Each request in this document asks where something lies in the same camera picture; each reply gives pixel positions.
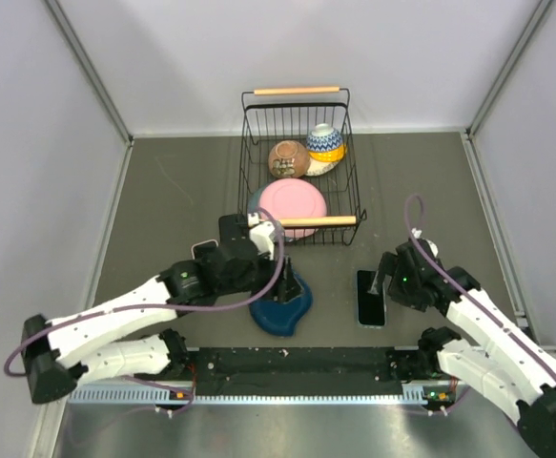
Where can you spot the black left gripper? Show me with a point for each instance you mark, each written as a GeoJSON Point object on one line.
{"type": "Point", "coordinates": [288, 288]}

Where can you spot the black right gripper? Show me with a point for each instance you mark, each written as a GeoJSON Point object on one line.
{"type": "Point", "coordinates": [391, 263]}

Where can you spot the blue-edged phone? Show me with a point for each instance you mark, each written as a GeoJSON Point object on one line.
{"type": "Point", "coordinates": [370, 298]}

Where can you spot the pink phone case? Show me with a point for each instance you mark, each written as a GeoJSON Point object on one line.
{"type": "Point", "coordinates": [200, 249]}

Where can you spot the black ring phone case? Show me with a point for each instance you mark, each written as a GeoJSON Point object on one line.
{"type": "Point", "coordinates": [234, 231]}

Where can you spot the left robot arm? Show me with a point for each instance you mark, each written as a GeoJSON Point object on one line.
{"type": "Point", "coordinates": [62, 354]}

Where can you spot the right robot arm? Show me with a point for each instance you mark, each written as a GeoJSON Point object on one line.
{"type": "Point", "coordinates": [481, 347]}

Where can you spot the blue shell-shaped dish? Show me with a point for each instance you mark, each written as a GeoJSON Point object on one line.
{"type": "Point", "coordinates": [281, 319]}

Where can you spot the pink plate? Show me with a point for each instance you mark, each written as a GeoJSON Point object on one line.
{"type": "Point", "coordinates": [292, 198]}

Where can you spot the grey-teal plate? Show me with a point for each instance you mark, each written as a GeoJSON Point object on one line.
{"type": "Point", "coordinates": [253, 201]}

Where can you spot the yellow bowl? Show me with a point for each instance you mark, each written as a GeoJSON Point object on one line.
{"type": "Point", "coordinates": [334, 155]}

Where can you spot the brown ceramic bowl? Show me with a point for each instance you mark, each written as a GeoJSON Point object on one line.
{"type": "Point", "coordinates": [288, 159]}

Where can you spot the blue white patterned bowl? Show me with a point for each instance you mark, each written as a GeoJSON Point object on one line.
{"type": "Point", "coordinates": [323, 138]}

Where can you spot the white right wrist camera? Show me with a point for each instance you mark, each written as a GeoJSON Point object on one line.
{"type": "Point", "coordinates": [417, 234]}

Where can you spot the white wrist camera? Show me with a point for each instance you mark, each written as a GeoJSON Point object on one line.
{"type": "Point", "coordinates": [417, 234]}
{"type": "Point", "coordinates": [263, 234]}

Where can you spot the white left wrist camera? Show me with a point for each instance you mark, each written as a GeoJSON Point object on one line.
{"type": "Point", "coordinates": [263, 234]}

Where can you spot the aluminium front rail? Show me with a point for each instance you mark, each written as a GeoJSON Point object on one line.
{"type": "Point", "coordinates": [161, 361]}

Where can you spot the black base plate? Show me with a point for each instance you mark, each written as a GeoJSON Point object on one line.
{"type": "Point", "coordinates": [386, 362]}

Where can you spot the black wire basket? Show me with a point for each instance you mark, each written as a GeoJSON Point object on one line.
{"type": "Point", "coordinates": [268, 120]}

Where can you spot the far wooden basket handle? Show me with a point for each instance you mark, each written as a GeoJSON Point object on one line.
{"type": "Point", "coordinates": [296, 90]}

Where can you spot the slotted cable duct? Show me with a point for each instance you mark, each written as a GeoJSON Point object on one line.
{"type": "Point", "coordinates": [111, 394]}

